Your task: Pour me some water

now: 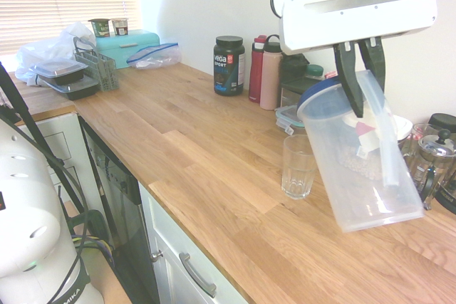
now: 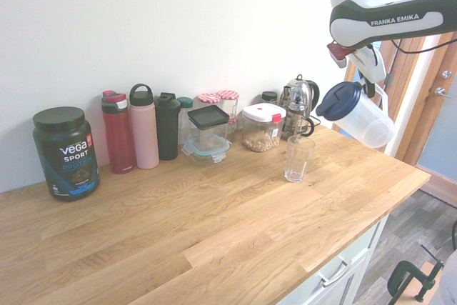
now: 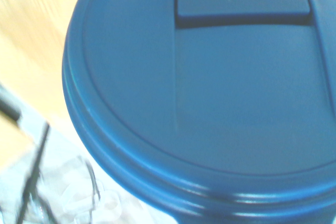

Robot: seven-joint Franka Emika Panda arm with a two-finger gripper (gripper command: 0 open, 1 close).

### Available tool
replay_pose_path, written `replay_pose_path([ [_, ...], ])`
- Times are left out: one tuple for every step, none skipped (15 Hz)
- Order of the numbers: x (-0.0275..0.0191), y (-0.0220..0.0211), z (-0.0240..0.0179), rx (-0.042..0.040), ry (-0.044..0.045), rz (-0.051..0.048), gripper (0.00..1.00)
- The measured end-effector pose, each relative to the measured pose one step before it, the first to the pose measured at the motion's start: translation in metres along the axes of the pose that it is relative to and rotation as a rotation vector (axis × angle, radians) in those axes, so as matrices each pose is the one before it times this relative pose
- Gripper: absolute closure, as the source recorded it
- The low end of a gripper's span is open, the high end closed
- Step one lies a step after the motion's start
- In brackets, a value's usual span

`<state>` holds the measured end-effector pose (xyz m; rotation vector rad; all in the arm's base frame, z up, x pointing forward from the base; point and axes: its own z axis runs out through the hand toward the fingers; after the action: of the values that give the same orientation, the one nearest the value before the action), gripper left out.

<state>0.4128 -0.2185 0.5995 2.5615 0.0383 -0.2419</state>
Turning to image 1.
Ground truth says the yellow purple wire bundle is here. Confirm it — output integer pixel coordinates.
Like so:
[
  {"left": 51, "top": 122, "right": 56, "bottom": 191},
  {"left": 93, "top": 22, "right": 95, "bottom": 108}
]
[{"left": 71, "top": 234, "right": 117, "bottom": 269}]

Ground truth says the brown yogurt cup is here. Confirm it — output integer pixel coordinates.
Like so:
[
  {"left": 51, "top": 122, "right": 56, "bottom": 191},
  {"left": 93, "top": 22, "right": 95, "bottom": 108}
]
[{"left": 110, "top": 18, "right": 130, "bottom": 37}]

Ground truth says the silver cabinet bar handle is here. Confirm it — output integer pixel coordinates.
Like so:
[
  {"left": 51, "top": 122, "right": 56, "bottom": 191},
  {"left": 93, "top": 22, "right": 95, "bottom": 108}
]
[{"left": 177, "top": 252, "right": 218, "bottom": 298}]

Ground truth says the black protein powder tub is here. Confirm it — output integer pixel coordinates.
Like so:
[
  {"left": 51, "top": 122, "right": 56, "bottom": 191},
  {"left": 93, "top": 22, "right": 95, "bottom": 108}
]
[{"left": 212, "top": 35, "right": 247, "bottom": 98}]

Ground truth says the clear pitcher with blue lid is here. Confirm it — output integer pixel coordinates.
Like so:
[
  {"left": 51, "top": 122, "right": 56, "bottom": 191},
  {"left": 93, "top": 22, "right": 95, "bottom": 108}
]
[{"left": 296, "top": 70, "right": 425, "bottom": 234}]

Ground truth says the black shaker bottle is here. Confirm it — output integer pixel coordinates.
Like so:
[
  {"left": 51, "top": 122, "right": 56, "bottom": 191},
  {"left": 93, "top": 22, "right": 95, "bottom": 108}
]
[{"left": 281, "top": 53, "right": 310, "bottom": 86}]

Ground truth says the dark green clamp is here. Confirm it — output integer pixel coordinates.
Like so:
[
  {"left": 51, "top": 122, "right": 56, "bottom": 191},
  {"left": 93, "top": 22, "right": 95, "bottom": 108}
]
[{"left": 66, "top": 209, "right": 113, "bottom": 248}]

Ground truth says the glass French press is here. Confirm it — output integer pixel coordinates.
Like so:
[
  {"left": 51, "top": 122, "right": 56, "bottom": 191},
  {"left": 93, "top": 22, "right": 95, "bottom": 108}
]
[{"left": 409, "top": 128, "right": 456, "bottom": 211}]

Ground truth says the black appliance base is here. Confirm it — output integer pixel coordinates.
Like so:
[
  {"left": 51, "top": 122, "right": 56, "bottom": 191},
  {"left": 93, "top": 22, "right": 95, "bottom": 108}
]
[{"left": 436, "top": 175, "right": 456, "bottom": 215}]

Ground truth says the zip bag with blue seal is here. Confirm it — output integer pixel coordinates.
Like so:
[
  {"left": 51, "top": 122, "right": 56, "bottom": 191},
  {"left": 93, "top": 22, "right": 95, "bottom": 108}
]
[{"left": 126, "top": 42, "right": 182, "bottom": 70}]

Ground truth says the clear drinking glass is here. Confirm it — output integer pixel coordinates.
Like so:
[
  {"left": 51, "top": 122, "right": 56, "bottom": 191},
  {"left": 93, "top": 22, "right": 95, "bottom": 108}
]
[{"left": 281, "top": 134, "right": 318, "bottom": 201}]

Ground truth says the white drawer cabinet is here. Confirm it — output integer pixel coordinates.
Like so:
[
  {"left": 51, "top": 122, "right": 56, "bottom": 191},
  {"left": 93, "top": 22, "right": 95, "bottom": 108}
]
[{"left": 16, "top": 111, "right": 108, "bottom": 219}]

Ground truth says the white plastic bag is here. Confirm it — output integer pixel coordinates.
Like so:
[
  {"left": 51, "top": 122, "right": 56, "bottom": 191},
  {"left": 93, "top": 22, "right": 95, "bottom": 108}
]
[{"left": 14, "top": 21, "right": 98, "bottom": 86}]

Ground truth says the clear glass mug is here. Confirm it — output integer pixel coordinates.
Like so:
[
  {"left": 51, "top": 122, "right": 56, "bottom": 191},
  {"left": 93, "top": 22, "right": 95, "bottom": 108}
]
[{"left": 400, "top": 122, "right": 440, "bottom": 177}]

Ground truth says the teal bread box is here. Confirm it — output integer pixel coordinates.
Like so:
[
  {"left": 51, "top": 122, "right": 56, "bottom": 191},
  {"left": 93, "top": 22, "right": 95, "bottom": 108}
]
[{"left": 94, "top": 28, "right": 161, "bottom": 70}]

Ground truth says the pink bottle with black cap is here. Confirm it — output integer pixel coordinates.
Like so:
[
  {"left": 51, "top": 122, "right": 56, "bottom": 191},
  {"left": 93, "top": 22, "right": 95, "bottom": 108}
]
[{"left": 259, "top": 34, "right": 285, "bottom": 111}]

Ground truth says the jar with green lid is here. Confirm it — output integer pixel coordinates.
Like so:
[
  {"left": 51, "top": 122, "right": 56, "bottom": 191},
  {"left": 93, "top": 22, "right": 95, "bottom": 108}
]
[{"left": 305, "top": 63, "right": 325, "bottom": 81}]

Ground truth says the jar with black lid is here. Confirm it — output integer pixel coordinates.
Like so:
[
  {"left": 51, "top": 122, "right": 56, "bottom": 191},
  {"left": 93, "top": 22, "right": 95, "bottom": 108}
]
[{"left": 427, "top": 112, "right": 456, "bottom": 131}]

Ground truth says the square canister with black lid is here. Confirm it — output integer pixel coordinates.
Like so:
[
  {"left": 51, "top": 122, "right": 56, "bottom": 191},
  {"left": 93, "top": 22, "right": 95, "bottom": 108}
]
[{"left": 279, "top": 81, "right": 314, "bottom": 110}]

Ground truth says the red water bottle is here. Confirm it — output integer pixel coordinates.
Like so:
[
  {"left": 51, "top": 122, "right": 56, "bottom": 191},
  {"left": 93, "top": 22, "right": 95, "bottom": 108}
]
[{"left": 248, "top": 34, "right": 268, "bottom": 104}]

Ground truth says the black takeout container clear lid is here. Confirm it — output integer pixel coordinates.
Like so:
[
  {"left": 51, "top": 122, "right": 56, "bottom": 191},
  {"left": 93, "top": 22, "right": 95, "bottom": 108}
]
[
  {"left": 41, "top": 75, "right": 100, "bottom": 101},
  {"left": 28, "top": 61, "right": 88, "bottom": 86}
]

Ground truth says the white cabinet door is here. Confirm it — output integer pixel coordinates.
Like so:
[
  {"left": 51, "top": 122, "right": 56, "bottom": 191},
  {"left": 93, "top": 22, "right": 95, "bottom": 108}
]
[{"left": 138, "top": 182, "right": 250, "bottom": 304}]

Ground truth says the glass container with teal lid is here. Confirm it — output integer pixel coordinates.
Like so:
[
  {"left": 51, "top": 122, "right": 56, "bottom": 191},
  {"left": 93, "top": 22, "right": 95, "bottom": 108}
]
[{"left": 274, "top": 104, "right": 307, "bottom": 133}]

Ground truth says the black dishwasher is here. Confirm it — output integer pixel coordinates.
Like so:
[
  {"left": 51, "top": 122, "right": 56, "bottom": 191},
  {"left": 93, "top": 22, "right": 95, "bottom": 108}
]
[{"left": 78, "top": 115, "right": 161, "bottom": 304}]

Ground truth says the cereal container white lid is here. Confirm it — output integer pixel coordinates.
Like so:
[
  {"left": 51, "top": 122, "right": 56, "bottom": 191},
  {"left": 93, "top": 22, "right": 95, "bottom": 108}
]
[{"left": 341, "top": 115, "right": 414, "bottom": 182}]

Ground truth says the green yogurt cup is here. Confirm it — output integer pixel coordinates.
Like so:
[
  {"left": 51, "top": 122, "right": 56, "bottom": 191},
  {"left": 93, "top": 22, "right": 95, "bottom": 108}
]
[{"left": 88, "top": 18, "right": 110, "bottom": 38}]

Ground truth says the black tripod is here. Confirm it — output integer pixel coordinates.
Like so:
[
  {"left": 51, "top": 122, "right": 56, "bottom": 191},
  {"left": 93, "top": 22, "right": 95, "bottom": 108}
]
[{"left": 0, "top": 61, "right": 90, "bottom": 221}]

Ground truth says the grey cutlery basket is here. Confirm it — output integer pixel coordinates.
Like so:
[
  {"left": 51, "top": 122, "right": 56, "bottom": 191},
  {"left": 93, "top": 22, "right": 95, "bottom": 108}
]
[{"left": 73, "top": 36, "right": 120, "bottom": 93}]

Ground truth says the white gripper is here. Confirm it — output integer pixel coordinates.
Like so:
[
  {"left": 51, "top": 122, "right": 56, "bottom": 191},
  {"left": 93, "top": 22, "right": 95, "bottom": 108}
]
[{"left": 274, "top": 0, "right": 438, "bottom": 119}]

